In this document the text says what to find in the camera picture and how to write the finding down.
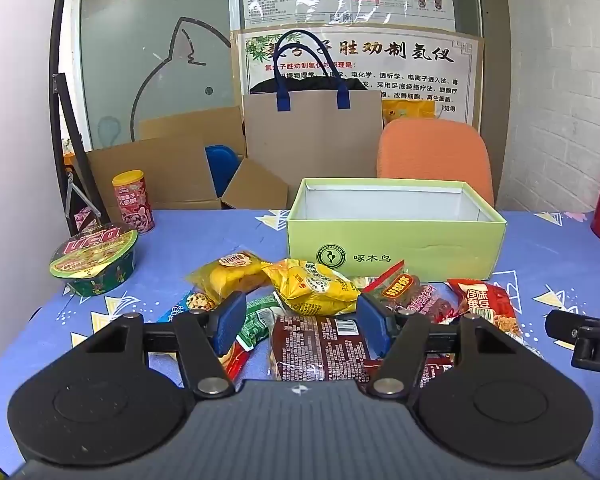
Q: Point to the black folding stand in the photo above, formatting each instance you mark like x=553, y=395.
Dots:
x=72, y=125

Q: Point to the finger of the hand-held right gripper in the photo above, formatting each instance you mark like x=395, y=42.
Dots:
x=570, y=324

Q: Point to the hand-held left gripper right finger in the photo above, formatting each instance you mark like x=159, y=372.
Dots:
x=372, y=321

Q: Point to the pink small packet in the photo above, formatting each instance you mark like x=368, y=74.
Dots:
x=86, y=219

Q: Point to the red bean snack packet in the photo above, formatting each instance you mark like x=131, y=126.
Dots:
x=490, y=305

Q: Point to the yellow plastic bag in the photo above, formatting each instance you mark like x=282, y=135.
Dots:
x=410, y=109

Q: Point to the cardboard-backed wall poster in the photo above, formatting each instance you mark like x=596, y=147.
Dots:
x=420, y=65

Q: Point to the light green cardboard box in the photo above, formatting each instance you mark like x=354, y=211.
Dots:
x=395, y=245

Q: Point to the yellow round-label snack packet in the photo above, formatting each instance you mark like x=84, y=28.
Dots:
x=315, y=285

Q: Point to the instant noodle bowl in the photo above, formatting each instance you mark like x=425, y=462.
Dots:
x=95, y=260

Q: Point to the orange chair back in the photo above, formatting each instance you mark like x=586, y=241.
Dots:
x=432, y=157

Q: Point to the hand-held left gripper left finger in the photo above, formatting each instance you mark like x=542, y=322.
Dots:
x=230, y=322

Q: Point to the blue plastic seat piece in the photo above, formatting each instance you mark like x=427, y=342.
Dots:
x=222, y=167

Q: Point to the blue printed tablecloth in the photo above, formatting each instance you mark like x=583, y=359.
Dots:
x=205, y=237

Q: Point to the large brown snack packet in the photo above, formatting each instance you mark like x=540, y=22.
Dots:
x=320, y=345

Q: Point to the black cloth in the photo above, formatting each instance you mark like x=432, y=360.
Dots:
x=305, y=85

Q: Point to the blue cookie packet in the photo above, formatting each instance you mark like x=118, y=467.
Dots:
x=192, y=302

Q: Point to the red peanut can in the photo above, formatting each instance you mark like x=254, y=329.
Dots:
x=132, y=205

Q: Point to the red striped snack packet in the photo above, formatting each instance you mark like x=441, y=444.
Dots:
x=235, y=362

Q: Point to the clear yellow chips packet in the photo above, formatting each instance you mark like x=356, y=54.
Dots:
x=227, y=275

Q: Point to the open brown cardboard box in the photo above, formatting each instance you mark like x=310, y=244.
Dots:
x=150, y=170

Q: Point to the dark red date packet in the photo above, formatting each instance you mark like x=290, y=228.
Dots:
x=410, y=292

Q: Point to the green snack packet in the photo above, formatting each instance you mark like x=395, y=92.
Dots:
x=255, y=322

